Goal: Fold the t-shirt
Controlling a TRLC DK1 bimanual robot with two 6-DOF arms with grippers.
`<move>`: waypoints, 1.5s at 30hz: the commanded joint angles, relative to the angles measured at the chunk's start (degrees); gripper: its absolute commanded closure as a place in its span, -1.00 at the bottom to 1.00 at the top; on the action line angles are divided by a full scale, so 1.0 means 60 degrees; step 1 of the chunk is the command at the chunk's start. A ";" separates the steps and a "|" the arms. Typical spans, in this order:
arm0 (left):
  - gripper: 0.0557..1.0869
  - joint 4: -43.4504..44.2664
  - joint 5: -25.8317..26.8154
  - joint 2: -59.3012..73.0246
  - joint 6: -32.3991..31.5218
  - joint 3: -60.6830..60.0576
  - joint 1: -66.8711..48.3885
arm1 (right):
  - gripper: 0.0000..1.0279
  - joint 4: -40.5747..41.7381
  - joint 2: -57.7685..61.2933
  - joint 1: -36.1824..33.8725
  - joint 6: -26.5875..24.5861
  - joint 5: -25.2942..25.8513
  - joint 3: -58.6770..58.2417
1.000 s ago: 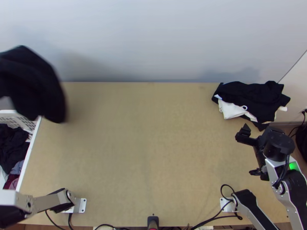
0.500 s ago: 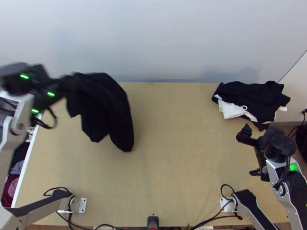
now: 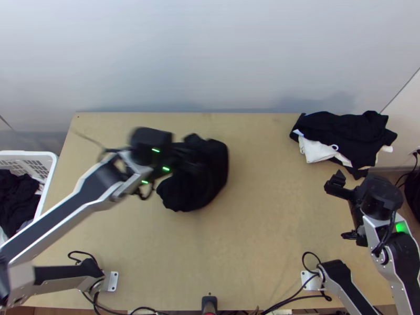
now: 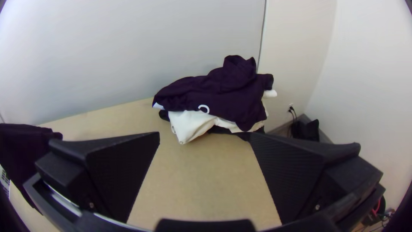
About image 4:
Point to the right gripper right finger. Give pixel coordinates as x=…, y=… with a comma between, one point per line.
x=299, y=174

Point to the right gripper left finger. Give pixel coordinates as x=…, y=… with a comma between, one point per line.
x=106, y=170

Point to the black t-shirt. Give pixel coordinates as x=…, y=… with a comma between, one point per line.
x=22, y=148

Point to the black bag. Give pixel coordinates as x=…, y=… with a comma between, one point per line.
x=305, y=130

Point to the heap of clothes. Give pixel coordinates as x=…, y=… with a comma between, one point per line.
x=225, y=93

